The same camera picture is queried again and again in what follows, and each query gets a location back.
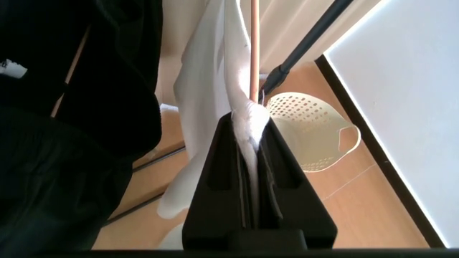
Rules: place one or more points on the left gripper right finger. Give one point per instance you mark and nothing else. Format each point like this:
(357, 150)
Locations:
(301, 211)

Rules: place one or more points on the white laundry basket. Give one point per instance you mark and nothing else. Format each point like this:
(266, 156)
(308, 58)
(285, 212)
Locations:
(308, 143)

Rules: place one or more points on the pink clothes hanger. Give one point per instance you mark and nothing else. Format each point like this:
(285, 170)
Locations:
(254, 53)
(72, 68)

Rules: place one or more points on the white printed T-shirt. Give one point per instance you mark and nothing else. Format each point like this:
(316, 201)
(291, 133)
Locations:
(208, 89)

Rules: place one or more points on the black shorts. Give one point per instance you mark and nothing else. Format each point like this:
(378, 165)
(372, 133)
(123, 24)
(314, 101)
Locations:
(71, 161)

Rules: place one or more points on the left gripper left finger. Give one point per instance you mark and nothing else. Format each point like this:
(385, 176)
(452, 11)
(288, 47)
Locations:
(215, 211)

